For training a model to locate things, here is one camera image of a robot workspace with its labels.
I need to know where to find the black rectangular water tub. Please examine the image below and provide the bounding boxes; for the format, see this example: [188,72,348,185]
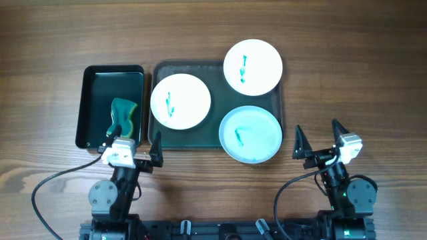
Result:
[75,65,144,149]

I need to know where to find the dark grey serving tray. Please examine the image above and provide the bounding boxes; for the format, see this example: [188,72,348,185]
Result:
[147,60,284,150]

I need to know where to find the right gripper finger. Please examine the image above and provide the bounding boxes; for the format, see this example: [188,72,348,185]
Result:
[292,125,313,159]
[332,118,349,143]

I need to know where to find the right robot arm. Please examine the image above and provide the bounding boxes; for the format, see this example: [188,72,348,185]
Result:
[292,119,378,240]

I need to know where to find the left black cable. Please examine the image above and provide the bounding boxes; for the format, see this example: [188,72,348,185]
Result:
[31,153,104,240]

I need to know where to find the black cable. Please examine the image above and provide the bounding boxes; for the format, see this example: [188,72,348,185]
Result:
[31,153,104,240]
[274,155,341,240]

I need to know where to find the green and yellow sponge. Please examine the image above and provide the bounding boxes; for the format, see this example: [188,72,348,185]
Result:
[106,98,138,138]

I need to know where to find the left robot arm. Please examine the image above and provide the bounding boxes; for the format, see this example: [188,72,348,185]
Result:
[79,126,163,240]

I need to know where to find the right black cable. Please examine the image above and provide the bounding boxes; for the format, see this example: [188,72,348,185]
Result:
[274,155,341,240]

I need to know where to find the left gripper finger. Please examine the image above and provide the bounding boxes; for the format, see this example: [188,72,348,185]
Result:
[105,125,122,147]
[149,131,163,167]

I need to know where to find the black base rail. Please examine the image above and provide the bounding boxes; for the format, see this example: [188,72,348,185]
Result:
[79,218,377,240]

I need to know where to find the white plate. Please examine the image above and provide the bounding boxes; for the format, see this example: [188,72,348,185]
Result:
[223,39,283,96]
[150,73,211,130]

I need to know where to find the light blue plate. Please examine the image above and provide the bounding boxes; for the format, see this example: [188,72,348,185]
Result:
[219,105,283,164]

